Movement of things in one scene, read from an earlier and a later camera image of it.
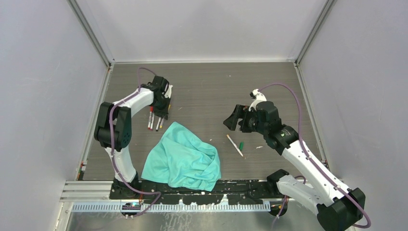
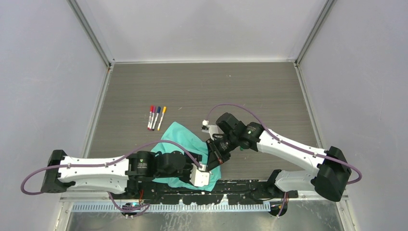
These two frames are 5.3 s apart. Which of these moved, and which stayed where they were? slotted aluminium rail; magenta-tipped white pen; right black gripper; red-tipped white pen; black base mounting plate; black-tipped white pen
Moved: right black gripper; black-tipped white pen
Stayed: red-tipped white pen; magenta-tipped white pen; black base mounting plate; slotted aluminium rail
